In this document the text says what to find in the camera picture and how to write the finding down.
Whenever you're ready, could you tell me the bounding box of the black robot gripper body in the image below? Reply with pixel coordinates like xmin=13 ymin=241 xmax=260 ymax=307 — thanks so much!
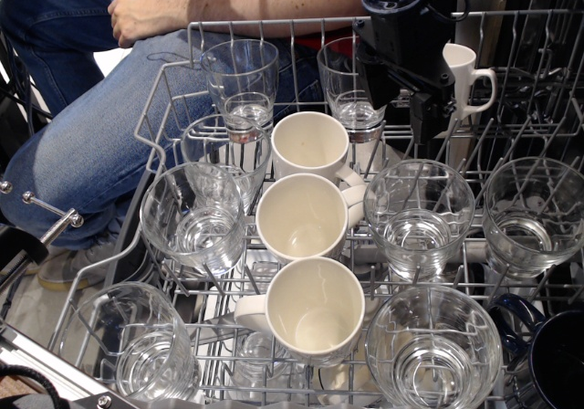
xmin=352 ymin=7 xmax=454 ymax=99

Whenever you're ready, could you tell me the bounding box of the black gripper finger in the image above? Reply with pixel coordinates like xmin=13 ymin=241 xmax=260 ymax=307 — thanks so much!
xmin=410 ymin=92 xmax=456 ymax=144
xmin=357 ymin=56 xmax=401 ymax=110

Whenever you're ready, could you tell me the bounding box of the round glass cup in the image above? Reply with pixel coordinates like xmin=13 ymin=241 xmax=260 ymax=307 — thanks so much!
xmin=363 ymin=159 xmax=475 ymax=281
xmin=57 ymin=282 xmax=200 ymax=403
xmin=365 ymin=286 xmax=503 ymax=408
xmin=140 ymin=163 xmax=245 ymax=277
xmin=482 ymin=157 xmax=583 ymax=278

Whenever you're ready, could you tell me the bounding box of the person's bare forearm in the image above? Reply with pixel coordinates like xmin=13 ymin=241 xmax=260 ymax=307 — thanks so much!
xmin=182 ymin=0 xmax=364 ymax=38

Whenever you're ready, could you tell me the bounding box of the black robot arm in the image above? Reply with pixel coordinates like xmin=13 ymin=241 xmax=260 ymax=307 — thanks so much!
xmin=353 ymin=0 xmax=470 ymax=144

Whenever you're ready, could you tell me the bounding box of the tall glass behind left cup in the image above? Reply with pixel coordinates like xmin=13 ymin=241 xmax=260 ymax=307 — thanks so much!
xmin=180 ymin=114 xmax=272 ymax=214

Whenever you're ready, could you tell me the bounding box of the person's bare hand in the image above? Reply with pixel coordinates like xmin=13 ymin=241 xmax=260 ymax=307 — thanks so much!
xmin=107 ymin=0 xmax=192 ymax=48

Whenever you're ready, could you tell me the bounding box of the tall glass back centre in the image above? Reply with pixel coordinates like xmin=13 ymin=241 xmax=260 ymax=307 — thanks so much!
xmin=317 ymin=37 xmax=385 ymax=143

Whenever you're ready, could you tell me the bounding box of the white mug back right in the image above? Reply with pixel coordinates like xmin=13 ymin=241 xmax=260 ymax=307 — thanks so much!
xmin=443 ymin=43 xmax=497 ymax=121

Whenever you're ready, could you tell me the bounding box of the white mug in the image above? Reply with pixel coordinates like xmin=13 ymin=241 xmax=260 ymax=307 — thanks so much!
xmin=234 ymin=257 xmax=366 ymax=367
xmin=255 ymin=173 xmax=367 ymax=264
xmin=443 ymin=43 xmax=497 ymax=121
xmin=271 ymin=111 xmax=364 ymax=186

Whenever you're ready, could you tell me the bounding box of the tall glass back left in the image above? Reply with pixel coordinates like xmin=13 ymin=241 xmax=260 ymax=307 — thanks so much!
xmin=200 ymin=39 xmax=279 ymax=132

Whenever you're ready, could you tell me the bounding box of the white mug middle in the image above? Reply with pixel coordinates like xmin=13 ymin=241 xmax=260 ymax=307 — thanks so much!
xmin=255 ymin=173 xmax=367 ymax=264

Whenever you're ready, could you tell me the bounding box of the white mug front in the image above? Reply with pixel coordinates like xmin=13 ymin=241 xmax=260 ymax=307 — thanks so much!
xmin=234 ymin=257 xmax=366 ymax=367

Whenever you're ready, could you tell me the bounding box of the dark blue mug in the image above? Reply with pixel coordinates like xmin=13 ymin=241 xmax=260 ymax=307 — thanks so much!
xmin=487 ymin=293 xmax=583 ymax=408

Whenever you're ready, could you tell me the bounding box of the small glass under rack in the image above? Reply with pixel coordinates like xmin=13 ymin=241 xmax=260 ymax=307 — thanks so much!
xmin=232 ymin=332 xmax=287 ymax=386

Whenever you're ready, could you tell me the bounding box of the blue jeans leg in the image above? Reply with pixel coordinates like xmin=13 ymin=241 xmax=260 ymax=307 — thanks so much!
xmin=1 ymin=0 xmax=320 ymax=250

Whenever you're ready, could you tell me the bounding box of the grey sneaker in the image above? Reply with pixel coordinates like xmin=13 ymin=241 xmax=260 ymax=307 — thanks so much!
xmin=36 ymin=234 xmax=117 ymax=291

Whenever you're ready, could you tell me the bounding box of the grey wire dishwasher rack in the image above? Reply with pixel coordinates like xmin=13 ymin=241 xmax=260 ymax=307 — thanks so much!
xmin=49 ymin=8 xmax=583 ymax=408

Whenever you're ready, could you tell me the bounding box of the chrome clamp handle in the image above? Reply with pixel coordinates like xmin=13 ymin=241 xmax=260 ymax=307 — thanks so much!
xmin=0 ymin=180 xmax=85 ymax=291

